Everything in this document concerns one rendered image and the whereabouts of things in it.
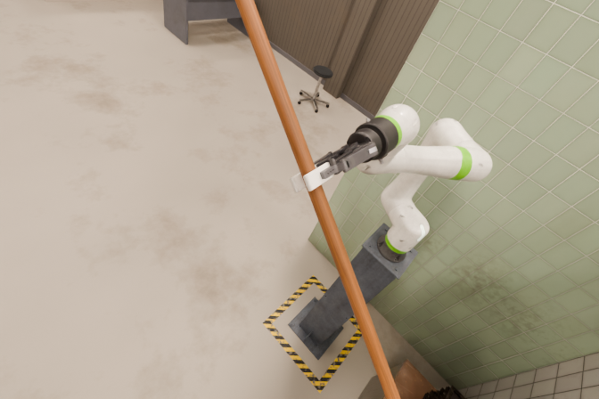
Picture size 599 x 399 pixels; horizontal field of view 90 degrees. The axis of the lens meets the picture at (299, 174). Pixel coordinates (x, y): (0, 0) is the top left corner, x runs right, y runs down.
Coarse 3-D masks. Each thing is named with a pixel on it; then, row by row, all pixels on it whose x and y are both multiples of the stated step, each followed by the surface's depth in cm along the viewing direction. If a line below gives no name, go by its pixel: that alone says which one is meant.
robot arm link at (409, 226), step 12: (408, 204) 134; (396, 216) 133; (408, 216) 129; (420, 216) 131; (396, 228) 133; (408, 228) 127; (420, 228) 126; (396, 240) 134; (408, 240) 130; (420, 240) 131; (396, 252) 138
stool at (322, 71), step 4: (316, 68) 413; (320, 68) 416; (324, 68) 420; (316, 72) 406; (320, 72) 407; (324, 72) 410; (328, 72) 413; (320, 76) 405; (324, 76) 406; (328, 76) 408; (320, 80) 423; (316, 88) 432; (300, 92) 454; (304, 92) 451; (316, 92) 436; (308, 96) 448; (316, 96) 455; (300, 100) 433; (304, 100) 436; (308, 100) 441; (312, 100) 445; (316, 100) 445; (320, 100) 448; (316, 104) 437; (328, 104) 449; (316, 108) 430; (316, 112) 434
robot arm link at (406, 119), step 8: (400, 104) 76; (384, 112) 74; (392, 112) 73; (400, 112) 73; (408, 112) 74; (392, 120) 70; (400, 120) 72; (408, 120) 73; (416, 120) 74; (400, 128) 71; (408, 128) 73; (416, 128) 75; (400, 136) 71; (408, 136) 74; (400, 144) 74; (392, 152) 79
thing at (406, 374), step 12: (396, 372) 173; (408, 372) 169; (372, 384) 193; (396, 384) 163; (408, 384) 165; (420, 384) 166; (360, 396) 193; (372, 396) 176; (384, 396) 158; (408, 396) 160; (420, 396) 162
